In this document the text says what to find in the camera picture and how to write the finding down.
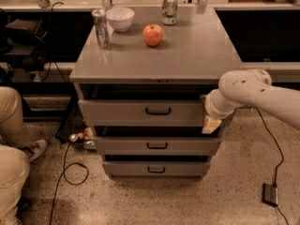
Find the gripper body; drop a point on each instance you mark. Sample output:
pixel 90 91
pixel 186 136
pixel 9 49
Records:
pixel 210 108

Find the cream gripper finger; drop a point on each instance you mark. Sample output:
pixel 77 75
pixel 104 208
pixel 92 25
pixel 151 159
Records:
pixel 210 124

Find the grey top drawer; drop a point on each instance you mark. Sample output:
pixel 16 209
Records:
pixel 142 113

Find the grey drawer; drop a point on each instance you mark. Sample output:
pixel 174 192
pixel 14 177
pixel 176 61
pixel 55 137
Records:
pixel 157 146
pixel 142 113
pixel 164 169

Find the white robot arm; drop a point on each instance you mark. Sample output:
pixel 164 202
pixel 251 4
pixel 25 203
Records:
pixel 238 88

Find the grey drawer cabinet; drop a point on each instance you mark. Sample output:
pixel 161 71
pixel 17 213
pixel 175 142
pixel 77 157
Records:
pixel 188 62

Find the grey bottom drawer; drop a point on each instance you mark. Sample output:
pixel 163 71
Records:
pixel 164 169

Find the grey middle drawer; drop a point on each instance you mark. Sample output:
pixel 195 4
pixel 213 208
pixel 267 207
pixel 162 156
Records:
pixel 157 146

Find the red apple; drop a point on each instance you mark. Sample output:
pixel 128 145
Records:
pixel 152 34

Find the black power adapter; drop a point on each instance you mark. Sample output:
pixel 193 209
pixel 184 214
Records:
pixel 270 194

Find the green white soda can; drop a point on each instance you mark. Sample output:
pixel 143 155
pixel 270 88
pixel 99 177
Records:
pixel 169 11

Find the white bowl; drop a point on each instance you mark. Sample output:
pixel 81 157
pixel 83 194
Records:
pixel 120 18

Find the small items on floor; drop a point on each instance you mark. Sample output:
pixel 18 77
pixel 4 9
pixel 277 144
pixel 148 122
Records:
pixel 81 140

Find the tall silver can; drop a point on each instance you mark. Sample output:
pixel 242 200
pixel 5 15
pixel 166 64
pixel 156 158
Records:
pixel 100 23

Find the white sneaker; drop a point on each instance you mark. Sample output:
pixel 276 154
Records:
pixel 35 149

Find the black equipment on left shelf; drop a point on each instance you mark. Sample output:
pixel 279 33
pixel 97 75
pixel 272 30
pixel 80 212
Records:
pixel 22 44

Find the person's leg in khaki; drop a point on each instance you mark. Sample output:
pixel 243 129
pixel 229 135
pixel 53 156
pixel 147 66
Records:
pixel 12 130

